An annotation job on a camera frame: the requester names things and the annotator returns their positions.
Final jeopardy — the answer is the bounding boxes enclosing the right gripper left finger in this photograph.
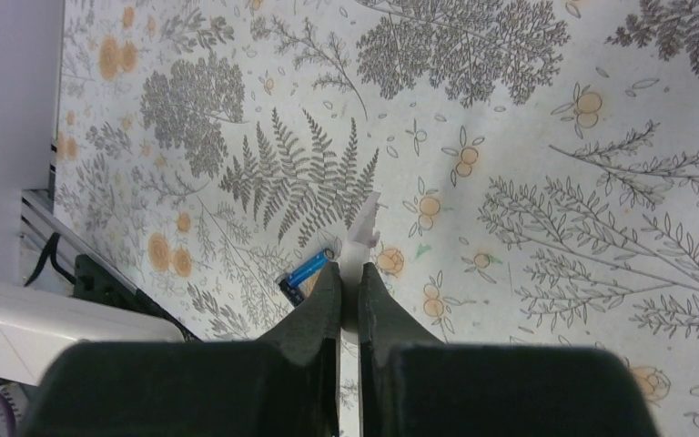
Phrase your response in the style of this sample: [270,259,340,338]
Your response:
[17,262,342,436]

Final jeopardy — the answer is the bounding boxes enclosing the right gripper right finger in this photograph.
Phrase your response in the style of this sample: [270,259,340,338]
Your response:
[358,264,658,436]

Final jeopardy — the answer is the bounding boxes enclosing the white remote battery cover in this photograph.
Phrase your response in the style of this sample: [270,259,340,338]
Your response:
[338,191,380,344]

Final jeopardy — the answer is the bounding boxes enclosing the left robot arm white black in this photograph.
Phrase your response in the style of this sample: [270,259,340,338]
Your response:
[0,282,185,385]

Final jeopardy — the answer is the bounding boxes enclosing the floral patterned table mat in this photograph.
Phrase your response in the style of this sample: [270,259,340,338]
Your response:
[54,1,699,436]

